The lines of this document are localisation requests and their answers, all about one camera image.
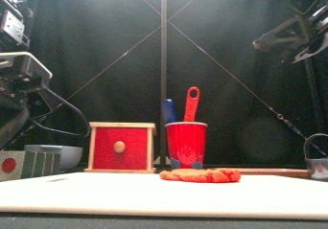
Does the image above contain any white flat plate board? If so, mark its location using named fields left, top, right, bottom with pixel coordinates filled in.
left=0, top=171, right=328, bottom=221

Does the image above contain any striped box with red dot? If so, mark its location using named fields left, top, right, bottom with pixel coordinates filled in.
left=0, top=149, right=61, bottom=182

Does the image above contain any grey bowl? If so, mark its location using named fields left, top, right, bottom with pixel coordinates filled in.
left=22, top=144, right=84, bottom=172

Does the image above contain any black cloth backdrop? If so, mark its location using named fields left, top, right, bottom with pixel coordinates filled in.
left=20, top=0, right=328, bottom=170

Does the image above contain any red wooden drawer box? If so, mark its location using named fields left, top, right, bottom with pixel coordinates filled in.
left=82, top=121, right=157, bottom=174

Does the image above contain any flat wooden board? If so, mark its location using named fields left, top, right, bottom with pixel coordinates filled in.
left=222, top=167, right=311, bottom=179

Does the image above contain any red plastic cup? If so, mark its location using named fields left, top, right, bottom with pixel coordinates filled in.
left=163, top=121, right=208, bottom=171

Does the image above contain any orange crumpled cloth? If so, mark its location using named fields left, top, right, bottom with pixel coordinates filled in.
left=159, top=168, right=242, bottom=184

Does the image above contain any diagonal brace wire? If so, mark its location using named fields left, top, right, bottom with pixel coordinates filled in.
left=125, top=0, right=328, bottom=159
left=8, top=0, right=215, bottom=145

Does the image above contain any vertical metal frame pole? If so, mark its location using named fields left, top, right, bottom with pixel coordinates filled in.
left=157, top=0, right=168, bottom=167

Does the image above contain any red utensil with hole handle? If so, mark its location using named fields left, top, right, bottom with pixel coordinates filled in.
left=183, top=85, right=200, bottom=123

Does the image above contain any blue utensil handle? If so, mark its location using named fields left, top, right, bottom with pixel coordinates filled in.
left=161, top=98, right=178, bottom=125

